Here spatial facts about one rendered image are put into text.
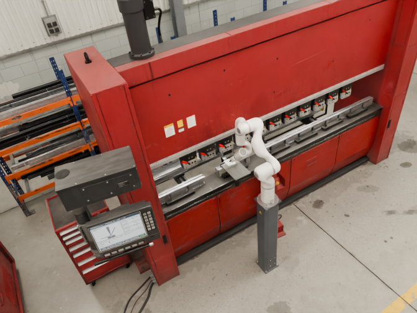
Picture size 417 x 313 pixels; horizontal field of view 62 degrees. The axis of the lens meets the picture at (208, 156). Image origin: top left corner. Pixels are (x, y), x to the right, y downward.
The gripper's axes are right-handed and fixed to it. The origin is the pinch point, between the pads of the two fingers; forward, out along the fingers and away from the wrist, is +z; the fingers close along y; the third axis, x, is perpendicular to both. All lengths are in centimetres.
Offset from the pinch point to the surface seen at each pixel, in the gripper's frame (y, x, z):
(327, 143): -126, 27, 22
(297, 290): -6, 144, 19
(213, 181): 21.9, 9.6, 16.9
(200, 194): 42.4, 15.7, 11.8
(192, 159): 40.8, -16.1, -12.1
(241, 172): -1.5, 14.5, -3.6
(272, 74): -52, -52, -54
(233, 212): 8, 47, 46
